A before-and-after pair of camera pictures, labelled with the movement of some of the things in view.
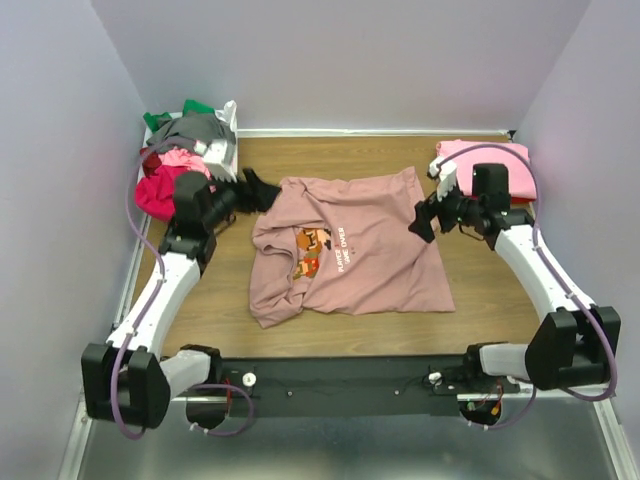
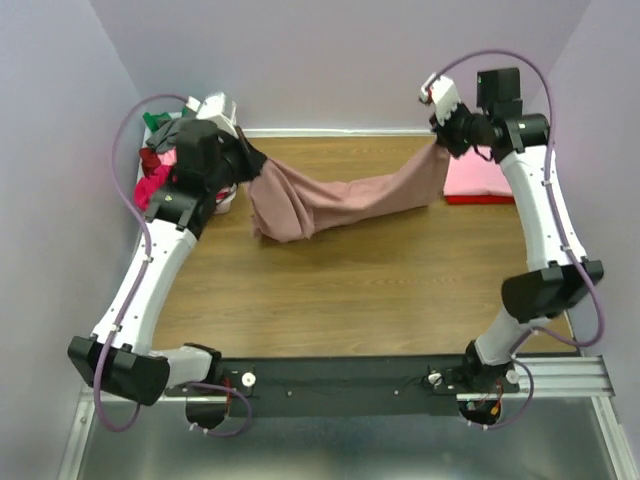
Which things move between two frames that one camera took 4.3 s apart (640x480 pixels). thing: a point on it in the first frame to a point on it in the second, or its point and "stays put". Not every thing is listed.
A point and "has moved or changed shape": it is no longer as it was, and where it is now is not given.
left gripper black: x=245 y=195 to x=247 y=157
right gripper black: x=435 y=215 to x=451 y=133
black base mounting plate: x=350 y=387 stays put
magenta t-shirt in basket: x=155 y=193 stays put
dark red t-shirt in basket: x=150 y=161 stays put
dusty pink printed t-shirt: x=345 y=245 has moved or changed shape
